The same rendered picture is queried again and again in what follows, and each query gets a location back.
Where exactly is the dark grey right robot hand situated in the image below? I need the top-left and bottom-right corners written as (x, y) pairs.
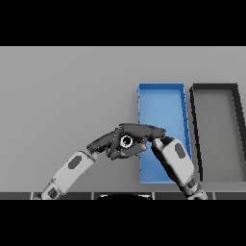
top-left (118, 122), bottom-right (168, 144)

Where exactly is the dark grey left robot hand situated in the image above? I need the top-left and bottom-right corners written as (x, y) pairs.
top-left (86, 126), bottom-right (150, 160)

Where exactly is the blue bin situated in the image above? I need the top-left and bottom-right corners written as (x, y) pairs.
top-left (136, 82), bottom-right (193, 185)

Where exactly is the dark grey bin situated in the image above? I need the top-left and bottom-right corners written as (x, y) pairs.
top-left (188, 83), bottom-right (246, 184)

